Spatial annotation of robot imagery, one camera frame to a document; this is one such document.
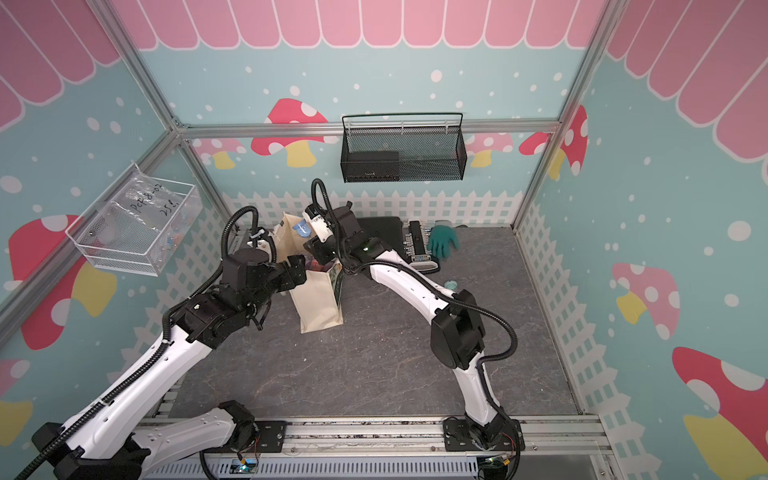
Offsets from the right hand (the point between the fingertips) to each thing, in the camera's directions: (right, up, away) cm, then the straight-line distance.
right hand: (310, 241), depth 81 cm
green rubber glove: (+41, +2, +32) cm, 51 cm away
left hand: (-2, -7, -9) cm, 12 cm away
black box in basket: (+16, +24, +11) cm, 31 cm away
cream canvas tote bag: (+1, -17, +4) cm, 17 cm away
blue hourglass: (-1, +3, -4) cm, 5 cm away
